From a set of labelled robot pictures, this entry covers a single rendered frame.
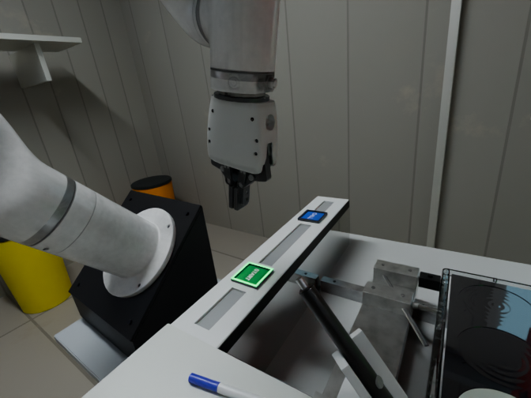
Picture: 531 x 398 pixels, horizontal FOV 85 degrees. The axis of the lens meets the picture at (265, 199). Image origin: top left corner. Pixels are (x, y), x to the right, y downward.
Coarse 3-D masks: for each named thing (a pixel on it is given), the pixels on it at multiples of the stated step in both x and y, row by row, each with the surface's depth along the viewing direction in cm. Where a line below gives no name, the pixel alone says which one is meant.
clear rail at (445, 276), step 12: (444, 276) 55; (444, 288) 52; (444, 300) 49; (444, 312) 47; (444, 324) 45; (444, 336) 43; (432, 348) 41; (432, 360) 39; (432, 372) 38; (432, 384) 36
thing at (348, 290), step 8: (328, 280) 65; (336, 280) 65; (328, 288) 65; (336, 288) 64; (344, 288) 63; (352, 288) 62; (360, 288) 62; (344, 296) 64; (352, 296) 62; (360, 296) 61; (424, 304) 56; (416, 312) 56; (424, 312) 55; (424, 320) 55; (432, 320) 54
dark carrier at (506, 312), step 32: (480, 288) 51; (512, 288) 50; (448, 320) 45; (480, 320) 45; (512, 320) 44; (448, 352) 40; (480, 352) 40; (512, 352) 39; (448, 384) 36; (480, 384) 36; (512, 384) 36
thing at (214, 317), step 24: (288, 240) 63; (312, 240) 61; (240, 264) 56; (264, 264) 56; (288, 264) 54; (216, 288) 50; (240, 288) 49; (264, 288) 48; (192, 312) 45; (216, 312) 45; (240, 312) 44; (216, 336) 40
